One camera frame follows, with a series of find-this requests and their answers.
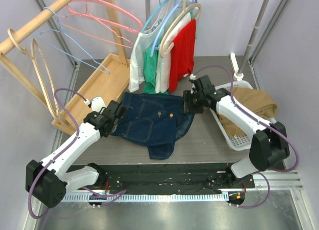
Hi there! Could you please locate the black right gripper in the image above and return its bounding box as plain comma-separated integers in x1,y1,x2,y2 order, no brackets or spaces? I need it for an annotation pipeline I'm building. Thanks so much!
180,90,204,114

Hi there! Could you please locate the blue denim skirt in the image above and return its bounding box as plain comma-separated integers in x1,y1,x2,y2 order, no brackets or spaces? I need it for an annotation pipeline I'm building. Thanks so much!
112,92,194,160

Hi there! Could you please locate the light blue wire hanger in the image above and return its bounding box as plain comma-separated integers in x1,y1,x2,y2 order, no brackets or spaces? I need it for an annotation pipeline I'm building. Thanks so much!
34,6,111,75

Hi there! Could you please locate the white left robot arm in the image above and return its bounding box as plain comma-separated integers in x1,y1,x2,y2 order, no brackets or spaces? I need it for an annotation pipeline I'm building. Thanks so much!
25,98,126,208

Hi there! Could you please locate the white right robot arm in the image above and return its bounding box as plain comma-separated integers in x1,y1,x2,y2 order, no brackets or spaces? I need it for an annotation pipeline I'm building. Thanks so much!
183,74,290,188

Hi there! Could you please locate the beige plastic hanger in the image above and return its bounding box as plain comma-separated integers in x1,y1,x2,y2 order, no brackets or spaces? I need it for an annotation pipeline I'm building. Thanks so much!
159,0,202,58

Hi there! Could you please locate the blue plastic hanger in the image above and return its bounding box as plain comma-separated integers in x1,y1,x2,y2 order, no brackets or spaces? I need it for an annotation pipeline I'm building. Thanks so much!
151,0,198,56

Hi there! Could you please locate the teal plastic hanger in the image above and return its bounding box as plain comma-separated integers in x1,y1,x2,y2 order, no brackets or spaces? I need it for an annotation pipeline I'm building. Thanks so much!
141,0,169,32

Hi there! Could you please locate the pink plastic hanger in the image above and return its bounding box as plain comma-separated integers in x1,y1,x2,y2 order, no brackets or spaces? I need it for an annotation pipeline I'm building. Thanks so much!
63,0,143,36

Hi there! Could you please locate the white hanging shirt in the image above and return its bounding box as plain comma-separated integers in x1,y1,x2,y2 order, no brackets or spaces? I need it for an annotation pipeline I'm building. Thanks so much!
155,13,191,94

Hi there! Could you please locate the red hanging shirt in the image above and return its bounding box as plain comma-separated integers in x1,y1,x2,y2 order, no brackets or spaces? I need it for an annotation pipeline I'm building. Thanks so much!
168,19,196,92

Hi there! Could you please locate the green hanging shirt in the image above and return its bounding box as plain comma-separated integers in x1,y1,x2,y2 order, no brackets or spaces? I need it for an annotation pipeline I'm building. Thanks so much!
144,47,168,94

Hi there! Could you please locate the white rack foot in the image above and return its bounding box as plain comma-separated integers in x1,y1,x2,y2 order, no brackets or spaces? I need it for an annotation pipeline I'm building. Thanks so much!
229,52,244,81

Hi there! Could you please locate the white plastic laundry basket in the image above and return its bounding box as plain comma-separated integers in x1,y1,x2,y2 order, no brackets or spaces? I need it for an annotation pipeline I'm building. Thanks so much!
210,80,253,151

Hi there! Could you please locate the tan cloth garment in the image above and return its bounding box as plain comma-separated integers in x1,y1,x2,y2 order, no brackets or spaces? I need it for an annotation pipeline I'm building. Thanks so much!
216,87,278,138

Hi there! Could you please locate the metal garment rack pole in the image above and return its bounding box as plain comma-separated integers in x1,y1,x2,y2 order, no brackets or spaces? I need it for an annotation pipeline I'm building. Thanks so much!
237,0,270,78

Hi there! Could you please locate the white long sleeve shirt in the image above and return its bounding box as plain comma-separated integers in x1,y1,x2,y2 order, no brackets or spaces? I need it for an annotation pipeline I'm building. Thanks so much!
128,0,186,92

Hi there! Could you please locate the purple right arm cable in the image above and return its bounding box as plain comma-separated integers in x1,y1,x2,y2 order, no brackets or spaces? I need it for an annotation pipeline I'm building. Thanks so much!
191,65,300,172

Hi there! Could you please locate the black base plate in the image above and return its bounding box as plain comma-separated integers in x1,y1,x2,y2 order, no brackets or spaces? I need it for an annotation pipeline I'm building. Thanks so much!
85,163,255,195

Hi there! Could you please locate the pink wire hanger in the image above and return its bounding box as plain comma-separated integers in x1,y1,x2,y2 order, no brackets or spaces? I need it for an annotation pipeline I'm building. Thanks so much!
58,8,137,49

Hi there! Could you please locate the wooden rack rail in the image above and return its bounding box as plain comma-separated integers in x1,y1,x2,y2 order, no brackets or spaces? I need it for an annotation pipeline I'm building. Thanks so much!
0,0,72,54

